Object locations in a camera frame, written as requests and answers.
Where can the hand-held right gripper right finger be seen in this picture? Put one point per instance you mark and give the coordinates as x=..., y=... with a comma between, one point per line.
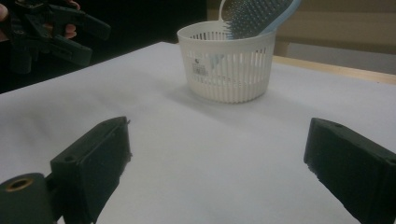
x=351, y=168

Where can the light blue hairbrush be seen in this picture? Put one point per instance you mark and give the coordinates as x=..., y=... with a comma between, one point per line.
x=252, y=17

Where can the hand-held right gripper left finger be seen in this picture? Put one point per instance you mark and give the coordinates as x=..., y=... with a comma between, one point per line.
x=93, y=171

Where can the white slotted plastic basket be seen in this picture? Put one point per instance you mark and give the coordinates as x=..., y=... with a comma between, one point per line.
x=230, y=81

